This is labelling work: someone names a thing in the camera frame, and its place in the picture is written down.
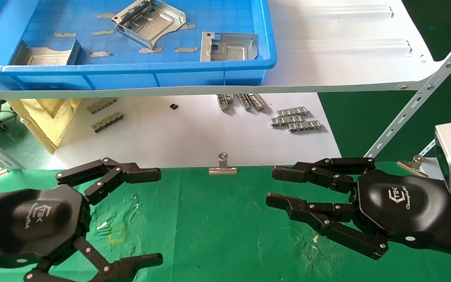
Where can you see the sheet metal part raised sides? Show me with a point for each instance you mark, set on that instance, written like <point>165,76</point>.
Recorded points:
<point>47,56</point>

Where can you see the silver toothed metal strip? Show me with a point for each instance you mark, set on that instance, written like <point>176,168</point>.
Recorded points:
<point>304,125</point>
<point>292,112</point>
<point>287,120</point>

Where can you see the grey slotted angle bar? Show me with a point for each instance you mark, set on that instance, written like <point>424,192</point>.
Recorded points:
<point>11,161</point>

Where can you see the yellow woven bag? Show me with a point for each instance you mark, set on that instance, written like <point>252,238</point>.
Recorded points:
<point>49,121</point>

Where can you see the grey connector strip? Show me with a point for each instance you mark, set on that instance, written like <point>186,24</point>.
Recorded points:
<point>107,122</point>
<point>101,105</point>

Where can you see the flat sheet metal plate part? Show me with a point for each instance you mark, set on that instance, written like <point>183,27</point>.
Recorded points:
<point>229,51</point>

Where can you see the wide white slotted angle post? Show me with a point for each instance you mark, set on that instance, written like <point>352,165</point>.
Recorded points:
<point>425,92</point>

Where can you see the blue plastic tray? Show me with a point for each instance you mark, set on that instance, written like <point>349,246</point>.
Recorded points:
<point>131,74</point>

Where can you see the green table cloth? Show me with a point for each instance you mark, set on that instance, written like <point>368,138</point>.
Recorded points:
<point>217,235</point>

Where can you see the silver metal rail piece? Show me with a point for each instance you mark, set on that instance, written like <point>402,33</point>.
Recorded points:
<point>244,102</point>
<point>257,102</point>
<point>224,102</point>

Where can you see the white metal shelf board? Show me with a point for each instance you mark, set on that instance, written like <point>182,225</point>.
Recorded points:
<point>327,58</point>

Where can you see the white paper sheet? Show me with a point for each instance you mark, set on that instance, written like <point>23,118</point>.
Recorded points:
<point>178,137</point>

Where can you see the beige tape strip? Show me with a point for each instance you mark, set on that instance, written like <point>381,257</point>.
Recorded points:
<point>100,54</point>
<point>103,32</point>
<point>188,27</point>
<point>105,16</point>
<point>150,49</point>
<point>185,49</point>
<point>65,34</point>

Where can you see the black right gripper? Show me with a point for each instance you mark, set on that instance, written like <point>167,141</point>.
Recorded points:
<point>397,203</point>

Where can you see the silver binder clip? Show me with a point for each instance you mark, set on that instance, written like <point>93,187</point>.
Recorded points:
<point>222,168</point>
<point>413,165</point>

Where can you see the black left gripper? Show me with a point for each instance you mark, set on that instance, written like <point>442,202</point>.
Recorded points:
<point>33,223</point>

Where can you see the bent sheet metal bracket part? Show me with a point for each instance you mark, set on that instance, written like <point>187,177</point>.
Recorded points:
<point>159,21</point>

